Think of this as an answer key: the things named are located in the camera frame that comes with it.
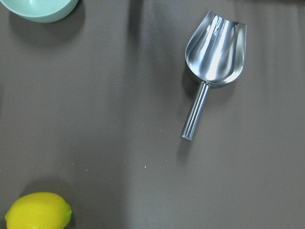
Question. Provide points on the steel ice scoop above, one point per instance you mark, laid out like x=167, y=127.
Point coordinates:
x=215, y=56

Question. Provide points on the yellow lemon upper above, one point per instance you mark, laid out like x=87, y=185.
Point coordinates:
x=40, y=210

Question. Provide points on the mint green bowl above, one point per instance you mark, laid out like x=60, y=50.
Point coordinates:
x=42, y=11

